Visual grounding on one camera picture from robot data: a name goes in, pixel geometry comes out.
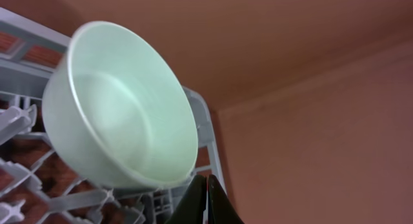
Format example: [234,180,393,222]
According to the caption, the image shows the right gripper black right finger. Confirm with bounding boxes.
[207,174,244,224]

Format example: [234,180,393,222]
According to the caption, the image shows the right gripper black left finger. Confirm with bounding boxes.
[166,175,207,224]

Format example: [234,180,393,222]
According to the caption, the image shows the light blue bowl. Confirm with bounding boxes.
[42,21,198,189]

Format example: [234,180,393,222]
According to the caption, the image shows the grey dishwasher rack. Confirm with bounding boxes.
[1,9,225,223]

